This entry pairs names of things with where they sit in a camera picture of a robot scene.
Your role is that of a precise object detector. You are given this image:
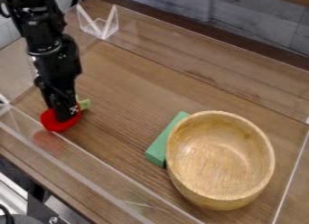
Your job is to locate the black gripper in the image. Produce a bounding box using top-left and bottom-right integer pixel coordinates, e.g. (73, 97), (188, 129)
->
(29, 34), (84, 124)

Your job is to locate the red plush strawberry fruit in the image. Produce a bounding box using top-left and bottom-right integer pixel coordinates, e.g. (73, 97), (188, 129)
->
(41, 98), (92, 132)

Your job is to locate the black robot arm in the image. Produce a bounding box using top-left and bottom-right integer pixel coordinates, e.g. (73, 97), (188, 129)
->
(0, 0), (82, 123)

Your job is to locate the green rectangular block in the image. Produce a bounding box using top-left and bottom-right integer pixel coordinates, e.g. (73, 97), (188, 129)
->
(145, 111), (189, 168)

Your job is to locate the black clamp under table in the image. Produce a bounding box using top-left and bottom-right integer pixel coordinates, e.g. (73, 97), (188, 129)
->
(27, 193), (62, 224)

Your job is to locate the wooden bowl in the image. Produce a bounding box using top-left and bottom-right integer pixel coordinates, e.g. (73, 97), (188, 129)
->
(168, 111), (276, 210)

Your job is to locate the clear acrylic enclosure wall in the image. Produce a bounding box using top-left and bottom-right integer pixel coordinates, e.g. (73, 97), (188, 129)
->
(0, 9), (309, 224)

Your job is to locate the black cable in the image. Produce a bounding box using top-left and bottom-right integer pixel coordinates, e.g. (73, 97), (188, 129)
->
(0, 203), (18, 224)

